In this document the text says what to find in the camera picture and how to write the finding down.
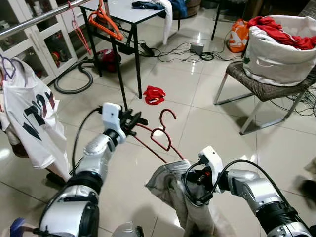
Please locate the white jeans black stitching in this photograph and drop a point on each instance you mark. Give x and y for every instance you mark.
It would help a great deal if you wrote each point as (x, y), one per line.
(170, 190)

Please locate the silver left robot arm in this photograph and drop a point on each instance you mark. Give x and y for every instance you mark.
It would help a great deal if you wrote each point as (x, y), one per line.
(96, 153)

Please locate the orange hanger bunch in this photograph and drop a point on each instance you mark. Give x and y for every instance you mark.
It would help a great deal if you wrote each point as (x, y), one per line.
(108, 22)

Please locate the purple hanger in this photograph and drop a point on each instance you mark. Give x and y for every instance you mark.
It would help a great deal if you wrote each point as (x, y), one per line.
(9, 66)

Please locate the red cloth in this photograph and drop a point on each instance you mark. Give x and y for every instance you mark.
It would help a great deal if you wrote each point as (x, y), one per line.
(154, 95)

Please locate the black metal clothes rack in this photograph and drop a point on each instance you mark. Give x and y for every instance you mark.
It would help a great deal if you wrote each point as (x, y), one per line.
(120, 74)

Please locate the red vacuum cleaner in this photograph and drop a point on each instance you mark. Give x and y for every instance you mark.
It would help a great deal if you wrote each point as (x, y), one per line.
(108, 59)

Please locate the black power adapter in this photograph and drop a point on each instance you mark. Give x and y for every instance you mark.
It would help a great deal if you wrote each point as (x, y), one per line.
(146, 50)

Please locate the grey power box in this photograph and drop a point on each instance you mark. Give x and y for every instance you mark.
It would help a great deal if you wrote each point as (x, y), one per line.
(197, 48)

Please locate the white long sleeve garment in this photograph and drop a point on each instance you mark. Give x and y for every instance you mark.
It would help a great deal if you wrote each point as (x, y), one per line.
(167, 24)

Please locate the white table black legs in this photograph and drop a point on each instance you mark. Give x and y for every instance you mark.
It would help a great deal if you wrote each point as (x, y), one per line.
(123, 12)

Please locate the brown plaid chair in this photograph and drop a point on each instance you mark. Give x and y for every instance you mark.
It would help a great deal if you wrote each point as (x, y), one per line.
(261, 89)

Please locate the person's black socked foot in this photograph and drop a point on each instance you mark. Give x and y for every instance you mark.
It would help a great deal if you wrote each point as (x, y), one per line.
(308, 190)

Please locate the blue jeans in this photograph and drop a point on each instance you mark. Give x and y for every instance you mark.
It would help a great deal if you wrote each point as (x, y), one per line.
(148, 6)

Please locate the orange printed bag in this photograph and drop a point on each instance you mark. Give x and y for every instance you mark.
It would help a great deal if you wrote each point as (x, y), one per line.
(238, 35)

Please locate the white laundry bag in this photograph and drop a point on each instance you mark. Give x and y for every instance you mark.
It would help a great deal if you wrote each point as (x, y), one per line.
(276, 64)

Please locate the blue bristle hand brush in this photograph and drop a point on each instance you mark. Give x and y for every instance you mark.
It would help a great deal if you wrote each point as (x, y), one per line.
(17, 227)

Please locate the red sports garment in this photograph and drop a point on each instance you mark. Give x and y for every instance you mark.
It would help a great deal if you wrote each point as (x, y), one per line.
(281, 32)

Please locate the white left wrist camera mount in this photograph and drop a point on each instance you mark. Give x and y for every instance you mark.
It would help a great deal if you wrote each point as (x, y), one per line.
(112, 118)

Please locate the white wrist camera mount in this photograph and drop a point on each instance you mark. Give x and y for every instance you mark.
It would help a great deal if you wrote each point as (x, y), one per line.
(112, 118)
(212, 163)

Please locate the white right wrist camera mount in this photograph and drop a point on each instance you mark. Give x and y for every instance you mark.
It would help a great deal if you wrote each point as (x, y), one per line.
(212, 163)

